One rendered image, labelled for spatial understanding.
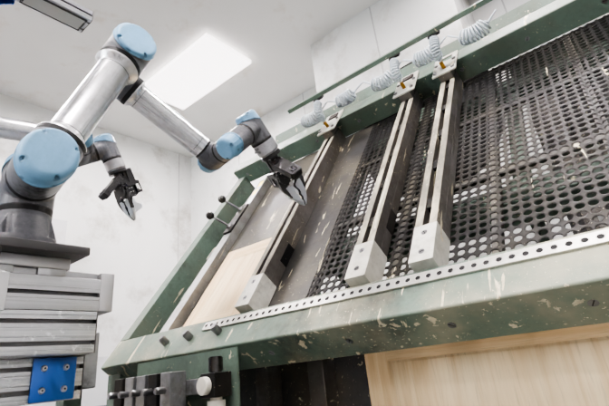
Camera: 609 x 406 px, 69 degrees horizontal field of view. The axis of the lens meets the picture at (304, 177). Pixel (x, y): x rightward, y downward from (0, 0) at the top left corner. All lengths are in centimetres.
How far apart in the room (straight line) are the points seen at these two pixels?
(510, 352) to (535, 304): 27
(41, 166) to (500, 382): 110
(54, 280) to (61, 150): 29
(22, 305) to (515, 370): 107
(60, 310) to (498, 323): 92
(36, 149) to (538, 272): 101
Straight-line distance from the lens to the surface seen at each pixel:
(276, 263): 149
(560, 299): 91
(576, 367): 115
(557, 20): 192
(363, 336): 108
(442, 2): 420
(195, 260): 215
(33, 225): 115
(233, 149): 134
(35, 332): 111
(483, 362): 119
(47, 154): 107
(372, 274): 114
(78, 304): 115
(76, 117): 115
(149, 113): 143
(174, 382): 138
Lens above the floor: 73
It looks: 24 degrees up
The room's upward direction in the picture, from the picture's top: 6 degrees counter-clockwise
